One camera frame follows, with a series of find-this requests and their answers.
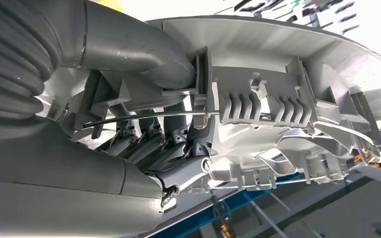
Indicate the blue workbench panel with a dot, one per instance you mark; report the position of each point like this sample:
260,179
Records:
193,220

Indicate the orange clip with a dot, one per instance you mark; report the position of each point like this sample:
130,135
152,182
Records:
359,158

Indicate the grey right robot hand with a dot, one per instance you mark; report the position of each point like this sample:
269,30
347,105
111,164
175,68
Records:
46,184

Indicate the grey workbench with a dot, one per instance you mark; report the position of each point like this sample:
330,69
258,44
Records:
341,203

